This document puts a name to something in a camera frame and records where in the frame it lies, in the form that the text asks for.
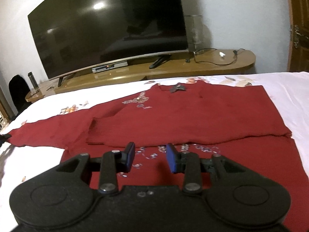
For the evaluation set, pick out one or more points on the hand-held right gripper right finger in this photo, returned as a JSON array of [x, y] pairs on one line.
[[171, 158]]

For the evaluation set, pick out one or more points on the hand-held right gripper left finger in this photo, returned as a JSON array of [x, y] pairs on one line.
[[130, 156]]

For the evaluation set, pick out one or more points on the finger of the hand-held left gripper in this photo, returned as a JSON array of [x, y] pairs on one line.
[[3, 140]]

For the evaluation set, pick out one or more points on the red knit sweater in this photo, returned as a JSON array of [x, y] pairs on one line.
[[193, 116]]

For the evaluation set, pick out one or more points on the black chair back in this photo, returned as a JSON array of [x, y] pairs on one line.
[[18, 89]]

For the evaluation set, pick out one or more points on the dark metal bottle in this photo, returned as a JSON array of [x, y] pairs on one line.
[[31, 79]]

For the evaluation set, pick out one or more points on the silver set-top box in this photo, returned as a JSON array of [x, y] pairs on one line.
[[108, 67]]

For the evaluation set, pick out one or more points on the wooden television cabinet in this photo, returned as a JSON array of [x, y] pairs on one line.
[[205, 69]]

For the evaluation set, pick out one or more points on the crumpled white paper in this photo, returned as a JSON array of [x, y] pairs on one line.
[[222, 54]]

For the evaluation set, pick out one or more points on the clear glass vase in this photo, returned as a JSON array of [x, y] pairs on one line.
[[194, 33]]

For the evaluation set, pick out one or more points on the floral white bed sheet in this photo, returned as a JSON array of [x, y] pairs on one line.
[[284, 89]]

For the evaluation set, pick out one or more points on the large black television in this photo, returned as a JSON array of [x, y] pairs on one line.
[[108, 24]]

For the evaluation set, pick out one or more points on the brown wooden door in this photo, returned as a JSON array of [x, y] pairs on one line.
[[299, 9]]

